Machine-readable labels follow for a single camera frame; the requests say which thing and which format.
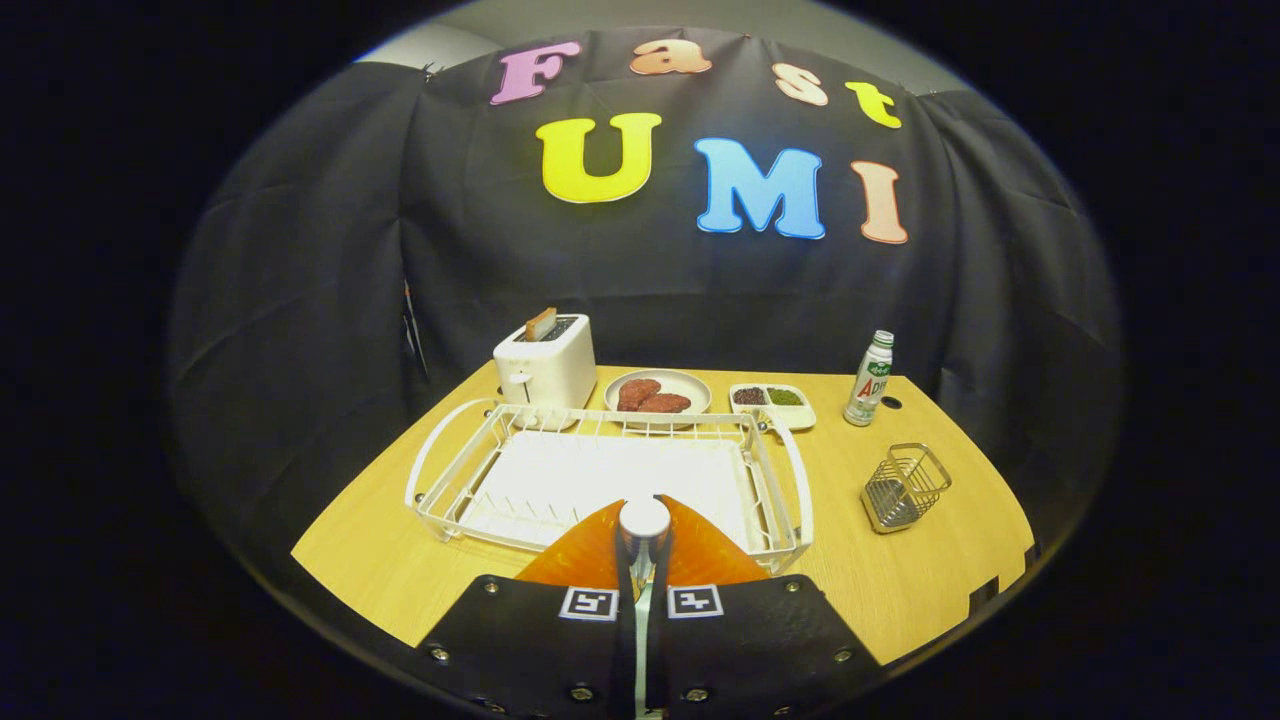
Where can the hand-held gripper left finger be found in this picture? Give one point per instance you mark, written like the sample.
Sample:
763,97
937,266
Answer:
540,650

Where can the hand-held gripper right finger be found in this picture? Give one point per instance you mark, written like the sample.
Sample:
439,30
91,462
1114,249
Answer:
750,650

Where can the beige plate with meat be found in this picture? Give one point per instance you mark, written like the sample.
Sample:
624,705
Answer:
690,385

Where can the white divided bean tray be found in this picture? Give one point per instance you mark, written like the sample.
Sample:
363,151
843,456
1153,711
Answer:
795,412

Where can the red meat patty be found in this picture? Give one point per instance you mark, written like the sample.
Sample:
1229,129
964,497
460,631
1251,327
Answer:
636,392
668,403

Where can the white toaster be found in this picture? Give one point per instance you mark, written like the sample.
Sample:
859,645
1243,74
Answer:
545,375

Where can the white green-label drink bottle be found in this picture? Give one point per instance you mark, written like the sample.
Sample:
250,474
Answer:
868,385

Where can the toast bread slice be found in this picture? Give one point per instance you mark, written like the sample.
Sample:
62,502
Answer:
540,325

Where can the black backdrop cloth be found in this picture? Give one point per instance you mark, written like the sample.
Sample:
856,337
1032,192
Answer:
300,300

